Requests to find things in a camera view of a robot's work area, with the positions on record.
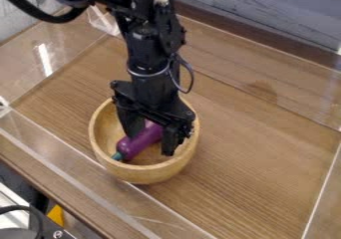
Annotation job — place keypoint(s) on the purple toy eggplant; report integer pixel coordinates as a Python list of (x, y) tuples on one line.
[(131, 146)]

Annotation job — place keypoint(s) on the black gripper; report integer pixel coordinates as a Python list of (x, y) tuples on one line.
[(149, 97)]

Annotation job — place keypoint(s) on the brown wooden bowl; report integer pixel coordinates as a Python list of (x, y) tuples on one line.
[(149, 167)]

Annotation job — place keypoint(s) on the clear acrylic tray wall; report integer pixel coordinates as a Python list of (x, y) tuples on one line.
[(264, 179)]

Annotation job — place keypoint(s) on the clear acrylic corner bracket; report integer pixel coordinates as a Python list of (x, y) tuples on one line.
[(103, 21)]

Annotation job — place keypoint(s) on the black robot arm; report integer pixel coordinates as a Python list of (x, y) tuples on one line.
[(149, 25)]

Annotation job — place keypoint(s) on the yellow black base equipment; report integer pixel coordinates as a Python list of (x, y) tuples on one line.
[(32, 216)]

